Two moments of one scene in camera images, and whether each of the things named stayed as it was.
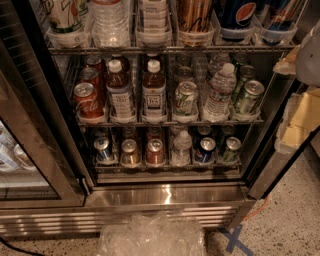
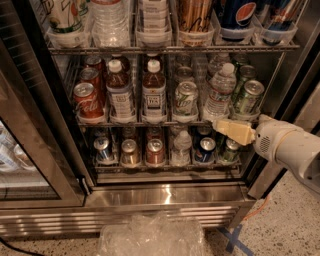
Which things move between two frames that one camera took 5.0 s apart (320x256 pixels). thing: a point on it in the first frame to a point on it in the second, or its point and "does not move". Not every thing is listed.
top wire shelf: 172,50 does not move
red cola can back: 96,63 does not move
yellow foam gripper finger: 287,65 to 237,130
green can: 252,91 does not move
